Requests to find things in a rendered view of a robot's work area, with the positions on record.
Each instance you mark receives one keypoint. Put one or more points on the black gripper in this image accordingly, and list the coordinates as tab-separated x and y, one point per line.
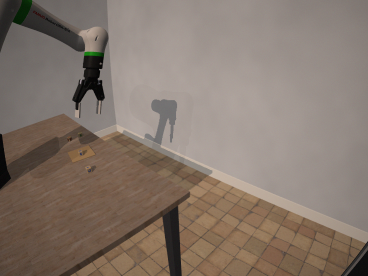
91	82

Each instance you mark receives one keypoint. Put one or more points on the orange flat mat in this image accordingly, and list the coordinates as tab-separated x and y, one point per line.
87	153

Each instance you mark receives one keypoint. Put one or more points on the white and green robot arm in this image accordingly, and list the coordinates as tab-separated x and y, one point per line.
29	14

